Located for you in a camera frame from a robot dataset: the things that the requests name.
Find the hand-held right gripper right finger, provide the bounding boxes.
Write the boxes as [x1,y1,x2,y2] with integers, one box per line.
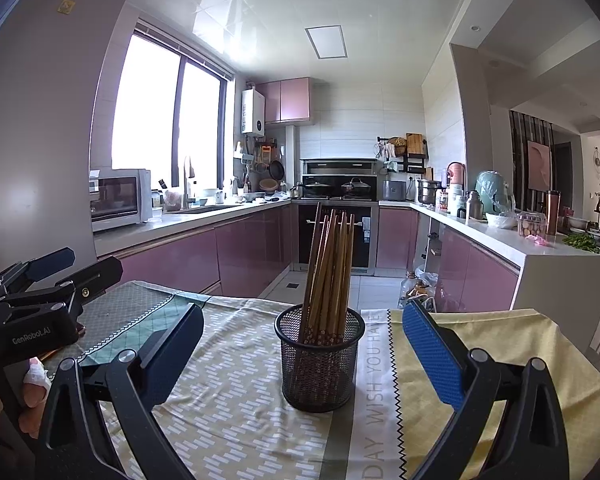
[401,299,571,480]

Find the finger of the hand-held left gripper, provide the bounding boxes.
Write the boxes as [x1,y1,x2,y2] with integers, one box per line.
[0,255,124,333]
[0,247,76,297]

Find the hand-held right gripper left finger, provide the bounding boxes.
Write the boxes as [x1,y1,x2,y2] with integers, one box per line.
[36,301,206,480]

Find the black mesh utensil holder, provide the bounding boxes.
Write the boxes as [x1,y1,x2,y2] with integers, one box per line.
[274,304,366,413]

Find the bunch of wooden chopsticks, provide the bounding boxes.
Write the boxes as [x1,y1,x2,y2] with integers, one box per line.
[300,201,356,348]

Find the person's left hand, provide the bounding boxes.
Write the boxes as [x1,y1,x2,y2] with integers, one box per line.
[0,357,52,439]

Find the clear oil bottle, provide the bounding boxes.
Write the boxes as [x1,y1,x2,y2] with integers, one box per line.
[399,271,423,310]

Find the white countertop oven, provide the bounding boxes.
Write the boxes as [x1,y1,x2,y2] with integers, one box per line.
[90,169,154,234]

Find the patterned multicolour tablecloth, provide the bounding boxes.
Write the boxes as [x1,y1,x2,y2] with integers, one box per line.
[40,280,600,480]

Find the pink cabinet run with sink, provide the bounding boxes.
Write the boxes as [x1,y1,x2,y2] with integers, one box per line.
[94,200,301,302]

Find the pink peninsula cabinet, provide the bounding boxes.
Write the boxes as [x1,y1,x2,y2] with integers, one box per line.
[377,200,600,357]

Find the chrome faucet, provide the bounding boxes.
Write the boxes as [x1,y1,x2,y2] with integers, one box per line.
[182,156,194,209]

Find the black integrated stove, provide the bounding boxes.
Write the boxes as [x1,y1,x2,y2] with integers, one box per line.
[298,157,381,277]

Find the grey refrigerator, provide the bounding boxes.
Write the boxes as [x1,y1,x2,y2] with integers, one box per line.
[0,0,138,286]

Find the steel stockpot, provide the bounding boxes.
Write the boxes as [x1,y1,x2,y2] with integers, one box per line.
[417,179,442,206]

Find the clear food container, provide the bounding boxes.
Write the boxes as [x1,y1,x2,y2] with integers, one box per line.
[517,211,549,239]

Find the green air fryer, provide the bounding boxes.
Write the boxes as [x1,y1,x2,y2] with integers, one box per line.
[475,170,515,214]

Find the kitchen window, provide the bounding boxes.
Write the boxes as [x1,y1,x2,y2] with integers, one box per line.
[111,19,234,186]

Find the green leafy vegetables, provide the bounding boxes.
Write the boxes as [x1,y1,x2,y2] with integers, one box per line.
[562,232,600,254]

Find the brown tumbler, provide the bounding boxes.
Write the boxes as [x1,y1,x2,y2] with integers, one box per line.
[546,190,561,236]

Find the white gas water heater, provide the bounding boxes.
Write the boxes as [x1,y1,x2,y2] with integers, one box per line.
[241,87,266,135]

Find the ceiling light panel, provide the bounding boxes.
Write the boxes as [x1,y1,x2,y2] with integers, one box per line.
[305,25,349,60]

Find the black wall shelf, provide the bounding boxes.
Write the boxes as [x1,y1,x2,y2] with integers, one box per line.
[377,132,431,174]

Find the striped wall panel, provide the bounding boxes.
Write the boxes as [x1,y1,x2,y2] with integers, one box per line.
[510,110,556,211]

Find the pink wall art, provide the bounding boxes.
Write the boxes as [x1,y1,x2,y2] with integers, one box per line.
[525,140,552,191]

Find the pink wall cabinet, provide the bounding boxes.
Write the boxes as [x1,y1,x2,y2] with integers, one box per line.
[257,77,314,125]

